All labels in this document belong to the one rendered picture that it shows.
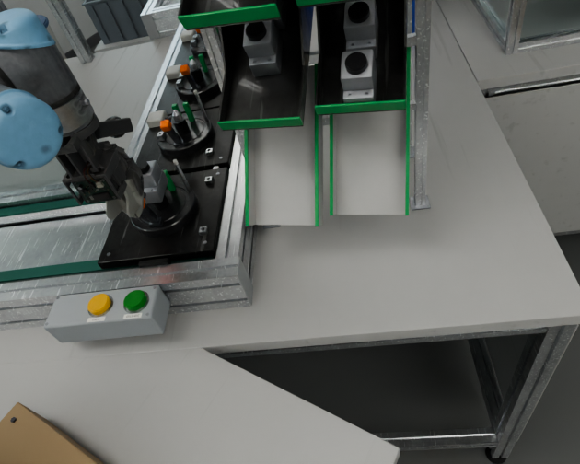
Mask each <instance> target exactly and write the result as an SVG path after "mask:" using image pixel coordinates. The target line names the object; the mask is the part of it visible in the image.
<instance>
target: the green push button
mask: <svg viewBox="0 0 580 464"><path fill-rule="evenodd" d="M146 300H147V297H146V294H145V293H144V292H143V291H142V290H134V291H132V292H130V293H129V294H128V295H127V296H126V297H125V298H124V300H123V304H124V306H125V307H126V308H127V309H128V310H129V311H136V310H138V309H140V308H141V307H143V306H144V305H145V302H146Z"/></svg>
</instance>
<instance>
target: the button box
mask: <svg viewBox="0 0 580 464"><path fill-rule="evenodd" d="M134 290H142V291H143V292H144V293H145V294H146V297H147V300H146V302H145V305H144V306H143V307H141V308H140V309H138V310H136V311H129V310H128V309H127V308H126V307H125V306H124V304H123V300H124V298H125V297H126V296H127V295H128V294H129V293H130V292H132V291H134ZM99 294H106V295H107V296H108V297H109V298H110V301H111V303H110V307H109V308H108V309H107V310H106V311H105V312H103V313H102V314H99V315H93V314H92V313H91V312H90V311H89V310H88V309H87V305H88V302H89V301H90V299H91V298H92V297H94V296H96V295H99ZM169 307H170V301H169V300H168V298H167V296H166V295H165V294H164V292H163V291H162V289H161V288H160V287H159V285H153V286H144V287H135V288H127V289H119V290H110V291H101V292H93V293H84V294H76V295H67V296H57V297H56V299H55V301H54V303H53V305H52V309H51V311H50V314H49V316H48V318H47V320H46V322H45V324H44V327H43V328H44V329H45V330H46V331H47V332H49V333H50V334H51V335H52V336H53V337H54V338H55V339H57V340H58V341H59V342H61V343H63V342H82V341H93V340H103V339H113V338H123V337H133V336H144V335H154V334H163V333H164V330H165V327H166V323H167V318H168V312H169Z"/></svg>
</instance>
